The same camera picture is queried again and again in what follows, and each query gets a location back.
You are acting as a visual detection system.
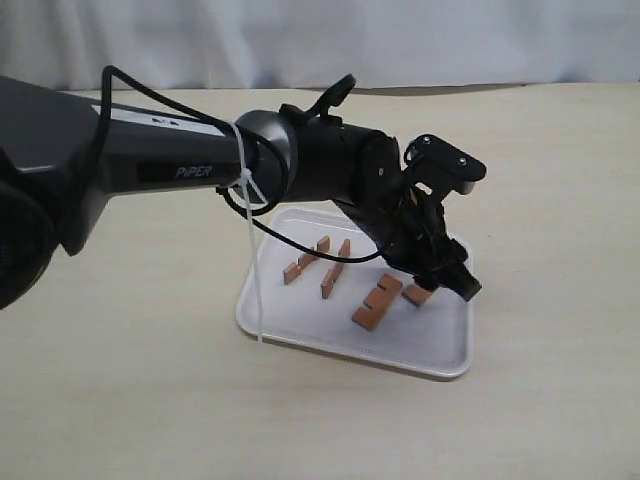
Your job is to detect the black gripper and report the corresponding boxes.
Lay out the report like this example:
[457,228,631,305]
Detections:
[335,192,482,302]

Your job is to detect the wooden notched piece four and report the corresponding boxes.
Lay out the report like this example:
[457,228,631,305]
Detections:
[401,283,437,308]

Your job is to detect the wooden notched piece one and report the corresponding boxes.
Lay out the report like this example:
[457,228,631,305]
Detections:
[351,274,403,331]

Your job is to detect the wooden notched piece two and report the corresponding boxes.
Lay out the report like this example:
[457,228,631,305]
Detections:
[320,239,351,299]

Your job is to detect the wooden notched piece three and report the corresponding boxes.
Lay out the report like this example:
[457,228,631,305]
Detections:
[283,236,331,285]

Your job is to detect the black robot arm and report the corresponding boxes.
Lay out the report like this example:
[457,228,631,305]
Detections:
[1,66,486,306]

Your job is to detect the white plastic tray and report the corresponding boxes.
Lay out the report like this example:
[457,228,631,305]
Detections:
[235,235,474,379]

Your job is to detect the white zip tie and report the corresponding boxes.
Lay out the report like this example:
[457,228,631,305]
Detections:
[228,122,266,343]

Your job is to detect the white backdrop cloth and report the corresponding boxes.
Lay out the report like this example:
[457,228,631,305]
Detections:
[1,1,639,89]

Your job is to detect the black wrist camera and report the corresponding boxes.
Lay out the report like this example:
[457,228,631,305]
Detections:
[403,134,487,201]

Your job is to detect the black cable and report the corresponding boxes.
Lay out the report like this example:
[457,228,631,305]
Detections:
[94,64,386,266]

